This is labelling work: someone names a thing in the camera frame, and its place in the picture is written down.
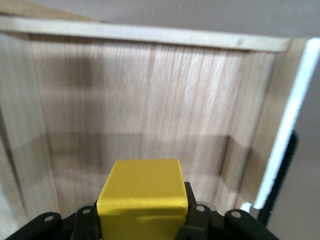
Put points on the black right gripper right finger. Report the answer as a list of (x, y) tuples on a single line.
[(212, 225)]

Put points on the brown table cover sheet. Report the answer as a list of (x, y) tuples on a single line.
[(200, 15)]

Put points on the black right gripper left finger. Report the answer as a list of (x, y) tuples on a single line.
[(50, 225)]

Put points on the wooden drawer with white front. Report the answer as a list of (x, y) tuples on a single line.
[(150, 100)]

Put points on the yellow cube block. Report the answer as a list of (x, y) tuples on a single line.
[(142, 195)]

